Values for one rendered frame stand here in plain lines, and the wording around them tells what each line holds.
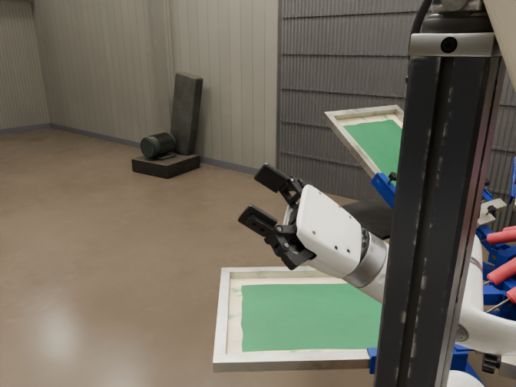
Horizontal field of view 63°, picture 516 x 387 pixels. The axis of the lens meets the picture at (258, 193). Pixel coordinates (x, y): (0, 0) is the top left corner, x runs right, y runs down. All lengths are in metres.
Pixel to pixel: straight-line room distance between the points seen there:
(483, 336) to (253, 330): 1.10
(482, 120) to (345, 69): 5.17
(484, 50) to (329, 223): 0.32
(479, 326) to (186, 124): 6.49
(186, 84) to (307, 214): 6.26
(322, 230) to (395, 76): 4.71
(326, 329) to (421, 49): 1.35
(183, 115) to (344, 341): 5.71
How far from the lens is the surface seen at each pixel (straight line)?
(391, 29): 5.23
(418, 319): 0.36
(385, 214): 2.63
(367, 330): 1.60
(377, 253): 0.57
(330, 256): 0.53
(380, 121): 2.61
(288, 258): 0.50
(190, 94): 6.71
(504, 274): 1.88
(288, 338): 1.53
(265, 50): 6.19
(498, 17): 0.23
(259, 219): 0.51
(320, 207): 0.56
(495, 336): 0.55
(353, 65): 5.41
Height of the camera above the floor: 1.90
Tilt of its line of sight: 19 degrees down
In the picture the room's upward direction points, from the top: straight up
